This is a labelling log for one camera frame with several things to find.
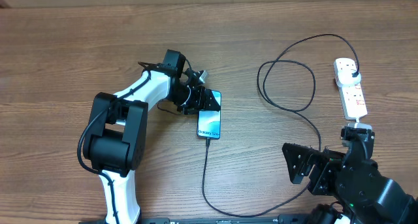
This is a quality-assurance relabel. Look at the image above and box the Samsung Galaxy smartphone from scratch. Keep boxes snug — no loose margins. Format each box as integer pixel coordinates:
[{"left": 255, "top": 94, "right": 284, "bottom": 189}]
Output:
[{"left": 197, "top": 110, "right": 221, "bottom": 139}]

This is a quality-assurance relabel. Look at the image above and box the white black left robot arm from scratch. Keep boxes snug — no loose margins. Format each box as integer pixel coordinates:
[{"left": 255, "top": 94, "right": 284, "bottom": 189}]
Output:
[{"left": 76, "top": 50, "right": 221, "bottom": 223}]

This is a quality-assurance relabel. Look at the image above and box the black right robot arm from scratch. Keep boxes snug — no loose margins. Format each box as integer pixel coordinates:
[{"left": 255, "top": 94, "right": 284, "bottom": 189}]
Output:
[{"left": 282, "top": 135, "right": 417, "bottom": 223}]

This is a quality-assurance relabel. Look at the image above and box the white charger adapter plug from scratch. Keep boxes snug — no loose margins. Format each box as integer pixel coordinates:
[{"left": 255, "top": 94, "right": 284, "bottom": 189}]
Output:
[{"left": 335, "top": 70, "right": 362, "bottom": 88}]

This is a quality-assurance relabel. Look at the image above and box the white power extension strip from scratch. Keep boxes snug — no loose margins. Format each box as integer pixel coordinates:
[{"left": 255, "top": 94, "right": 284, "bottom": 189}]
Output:
[{"left": 333, "top": 57, "right": 368, "bottom": 122}]

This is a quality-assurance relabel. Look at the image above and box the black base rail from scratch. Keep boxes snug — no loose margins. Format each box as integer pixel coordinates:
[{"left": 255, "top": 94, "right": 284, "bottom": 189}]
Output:
[{"left": 137, "top": 214, "right": 309, "bottom": 224}]

